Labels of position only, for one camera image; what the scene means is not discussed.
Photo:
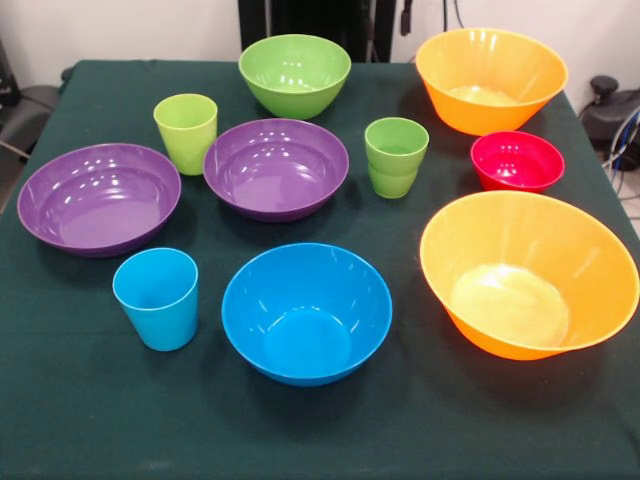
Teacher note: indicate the green cup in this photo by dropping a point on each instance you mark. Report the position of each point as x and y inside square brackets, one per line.
[395, 137]
[392, 185]

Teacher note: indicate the red bowl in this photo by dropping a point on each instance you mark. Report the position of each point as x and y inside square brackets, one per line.
[515, 165]

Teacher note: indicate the orange bowl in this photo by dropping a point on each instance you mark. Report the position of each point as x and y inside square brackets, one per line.
[525, 240]
[490, 65]

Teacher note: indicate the blue bowl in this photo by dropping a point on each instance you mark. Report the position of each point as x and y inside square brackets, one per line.
[305, 300]

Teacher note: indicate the purple bowl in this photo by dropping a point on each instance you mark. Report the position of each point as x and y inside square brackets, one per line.
[100, 200]
[275, 170]

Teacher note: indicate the green bowl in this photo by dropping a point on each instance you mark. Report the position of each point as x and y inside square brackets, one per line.
[295, 75]

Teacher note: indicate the yellow-green cup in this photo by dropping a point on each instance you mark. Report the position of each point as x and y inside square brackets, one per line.
[185, 140]

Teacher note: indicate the blue cup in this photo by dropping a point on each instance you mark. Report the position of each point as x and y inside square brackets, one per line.
[160, 320]

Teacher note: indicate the dark green table cloth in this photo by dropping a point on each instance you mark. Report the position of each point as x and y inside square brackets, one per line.
[75, 400]

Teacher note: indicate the black equipment box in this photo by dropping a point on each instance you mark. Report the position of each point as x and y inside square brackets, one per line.
[7, 80]

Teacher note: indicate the grey pedestal foot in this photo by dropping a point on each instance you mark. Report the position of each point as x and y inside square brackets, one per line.
[607, 107]
[30, 110]

